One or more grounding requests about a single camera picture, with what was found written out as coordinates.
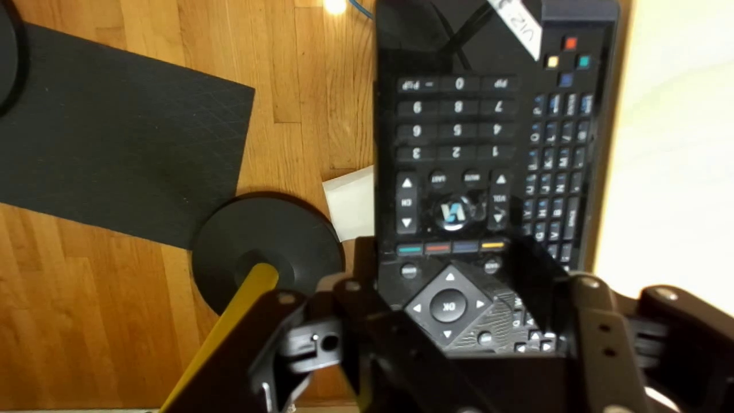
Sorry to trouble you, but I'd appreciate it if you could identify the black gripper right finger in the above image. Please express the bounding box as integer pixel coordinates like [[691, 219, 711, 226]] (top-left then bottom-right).
[[525, 240, 734, 413]]

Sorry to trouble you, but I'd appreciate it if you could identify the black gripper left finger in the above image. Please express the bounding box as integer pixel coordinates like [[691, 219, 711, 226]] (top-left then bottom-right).
[[181, 237, 432, 413]]

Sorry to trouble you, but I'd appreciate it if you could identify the black remote with number keypad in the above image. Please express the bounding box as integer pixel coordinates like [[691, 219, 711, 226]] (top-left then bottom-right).
[[372, 0, 537, 357]]

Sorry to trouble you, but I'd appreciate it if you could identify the white paper sheet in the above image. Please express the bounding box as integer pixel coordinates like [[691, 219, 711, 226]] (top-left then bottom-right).
[[319, 163, 380, 242]]

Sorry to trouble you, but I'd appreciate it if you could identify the black floor mat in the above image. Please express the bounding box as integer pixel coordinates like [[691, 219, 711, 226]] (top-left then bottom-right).
[[0, 20, 257, 252]]

